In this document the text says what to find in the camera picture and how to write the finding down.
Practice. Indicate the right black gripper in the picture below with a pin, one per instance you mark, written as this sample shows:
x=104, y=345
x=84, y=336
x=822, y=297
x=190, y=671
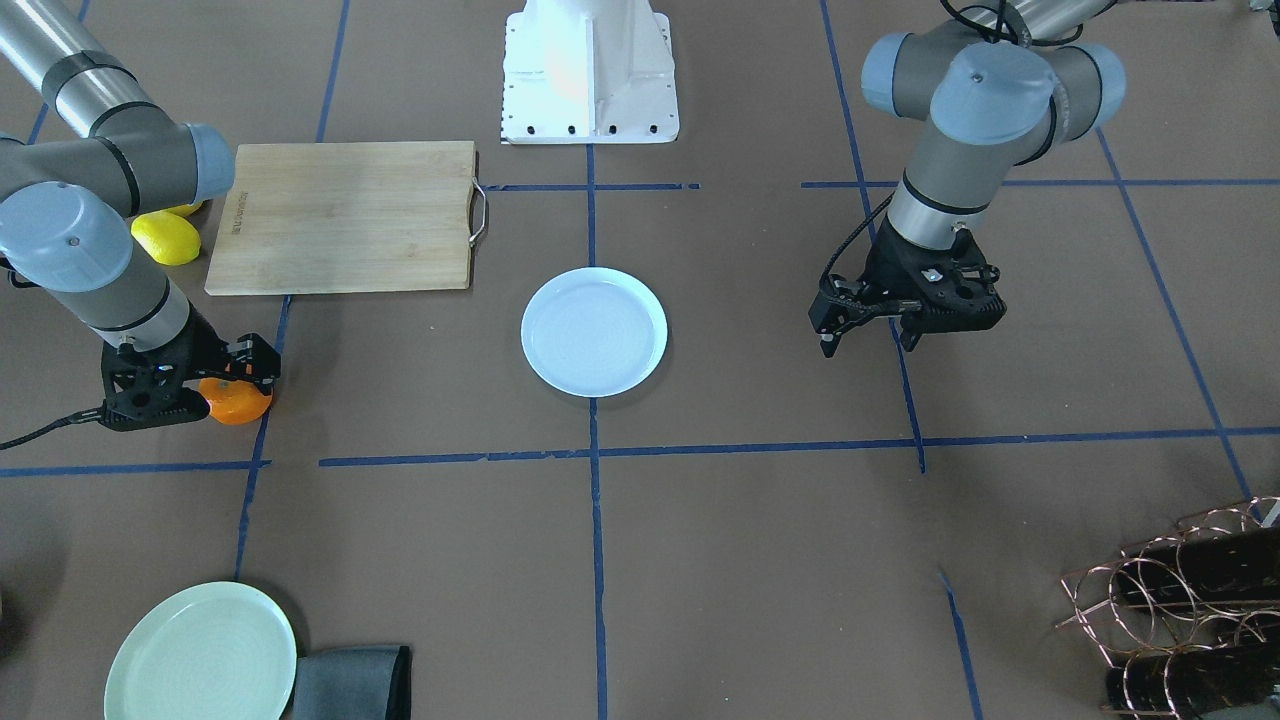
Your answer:
x=203, y=352

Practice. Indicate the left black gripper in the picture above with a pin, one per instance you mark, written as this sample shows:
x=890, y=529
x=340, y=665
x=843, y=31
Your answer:
x=886, y=270

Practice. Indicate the orange mandarin fruit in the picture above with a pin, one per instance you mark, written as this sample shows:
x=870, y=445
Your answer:
x=233, y=402

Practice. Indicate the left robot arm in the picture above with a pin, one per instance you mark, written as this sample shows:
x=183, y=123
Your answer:
x=997, y=86

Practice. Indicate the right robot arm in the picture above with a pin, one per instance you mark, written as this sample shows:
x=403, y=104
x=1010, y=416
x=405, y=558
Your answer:
x=66, y=205

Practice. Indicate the light blue plate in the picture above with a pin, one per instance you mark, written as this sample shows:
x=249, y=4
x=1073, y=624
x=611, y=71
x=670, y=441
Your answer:
x=594, y=332

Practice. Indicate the light green plate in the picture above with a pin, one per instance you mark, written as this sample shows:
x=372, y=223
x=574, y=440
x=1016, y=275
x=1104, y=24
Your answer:
x=218, y=650

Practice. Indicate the lower yellow lemon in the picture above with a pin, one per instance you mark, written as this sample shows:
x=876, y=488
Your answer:
x=169, y=239

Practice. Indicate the yellow lemon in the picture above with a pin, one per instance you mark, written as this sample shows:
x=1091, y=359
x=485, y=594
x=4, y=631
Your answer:
x=185, y=210
x=169, y=239

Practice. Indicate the upper yellow lemon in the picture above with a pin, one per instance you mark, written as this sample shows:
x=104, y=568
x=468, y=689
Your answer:
x=185, y=210

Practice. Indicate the bamboo cutting board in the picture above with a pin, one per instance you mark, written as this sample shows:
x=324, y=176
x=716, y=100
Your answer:
x=360, y=217

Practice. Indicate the dark grey folded cloth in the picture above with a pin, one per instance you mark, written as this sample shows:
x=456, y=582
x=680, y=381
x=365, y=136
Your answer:
x=358, y=682

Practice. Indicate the dark wine bottle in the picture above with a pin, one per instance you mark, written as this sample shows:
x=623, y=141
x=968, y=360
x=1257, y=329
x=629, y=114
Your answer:
x=1239, y=681
x=1226, y=570

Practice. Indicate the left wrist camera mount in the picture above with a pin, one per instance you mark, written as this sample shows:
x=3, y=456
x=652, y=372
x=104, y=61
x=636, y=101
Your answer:
x=958, y=296

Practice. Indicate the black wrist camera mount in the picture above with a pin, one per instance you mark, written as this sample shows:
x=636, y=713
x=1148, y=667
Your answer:
x=144, y=390

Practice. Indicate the copper wire bottle rack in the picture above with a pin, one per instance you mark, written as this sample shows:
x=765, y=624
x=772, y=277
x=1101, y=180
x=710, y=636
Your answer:
x=1186, y=622

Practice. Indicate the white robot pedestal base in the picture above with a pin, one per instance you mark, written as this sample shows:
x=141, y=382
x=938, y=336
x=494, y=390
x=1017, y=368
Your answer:
x=588, y=72

